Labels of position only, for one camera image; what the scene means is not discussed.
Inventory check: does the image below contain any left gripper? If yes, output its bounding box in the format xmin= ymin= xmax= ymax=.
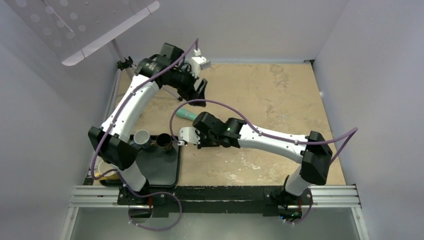
xmin=165 ymin=65 xmax=207 ymax=107

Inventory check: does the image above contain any brown mug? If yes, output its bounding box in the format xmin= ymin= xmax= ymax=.
xmin=150 ymin=133 xmax=173 ymax=152

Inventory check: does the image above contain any blue-grey mug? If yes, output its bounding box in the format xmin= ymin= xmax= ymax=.
xmin=129 ymin=130 xmax=152 ymax=150

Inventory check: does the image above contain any yellow mug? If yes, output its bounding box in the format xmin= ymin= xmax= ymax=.
xmin=94 ymin=160 xmax=119 ymax=181

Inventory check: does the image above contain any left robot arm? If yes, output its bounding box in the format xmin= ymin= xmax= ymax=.
xmin=88 ymin=41 xmax=210 ymax=205

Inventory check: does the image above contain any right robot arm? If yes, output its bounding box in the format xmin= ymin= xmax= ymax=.
xmin=192 ymin=112 xmax=333 ymax=204

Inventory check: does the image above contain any teal toy microphone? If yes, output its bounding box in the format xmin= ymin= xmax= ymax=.
xmin=175 ymin=108 xmax=198 ymax=122

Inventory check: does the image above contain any black tray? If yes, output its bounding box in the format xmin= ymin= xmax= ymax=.
xmin=100 ymin=136 xmax=182 ymax=192

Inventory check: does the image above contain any tripod stand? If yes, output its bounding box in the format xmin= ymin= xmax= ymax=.
xmin=109 ymin=39 xmax=184 ymax=110

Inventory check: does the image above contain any perforated light panel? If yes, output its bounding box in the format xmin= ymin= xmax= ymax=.
xmin=3 ymin=0 xmax=160 ymax=66

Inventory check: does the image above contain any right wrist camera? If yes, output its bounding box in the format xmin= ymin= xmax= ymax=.
xmin=177 ymin=126 xmax=200 ymax=146

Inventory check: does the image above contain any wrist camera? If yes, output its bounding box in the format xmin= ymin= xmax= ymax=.
xmin=189 ymin=49 xmax=211 ymax=77
xmin=177 ymin=126 xmax=200 ymax=146

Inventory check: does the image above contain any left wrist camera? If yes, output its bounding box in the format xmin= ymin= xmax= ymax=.
xmin=189 ymin=49 xmax=211 ymax=77

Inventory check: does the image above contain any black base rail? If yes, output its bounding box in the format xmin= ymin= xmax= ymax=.
xmin=117 ymin=185 xmax=313 ymax=220

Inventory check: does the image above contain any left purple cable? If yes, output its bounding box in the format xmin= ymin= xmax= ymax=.
xmin=90 ymin=37 xmax=200 ymax=232

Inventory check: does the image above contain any purple cable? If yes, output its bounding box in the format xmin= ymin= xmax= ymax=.
xmin=168 ymin=99 xmax=359 ymax=226
xmin=90 ymin=37 xmax=200 ymax=232

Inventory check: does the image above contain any aluminium frame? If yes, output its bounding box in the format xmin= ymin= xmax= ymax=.
xmin=60 ymin=185 xmax=370 ymax=240

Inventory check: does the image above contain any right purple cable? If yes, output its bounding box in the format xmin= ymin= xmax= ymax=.
xmin=168 ymin=99 xmax=359 ymax=226

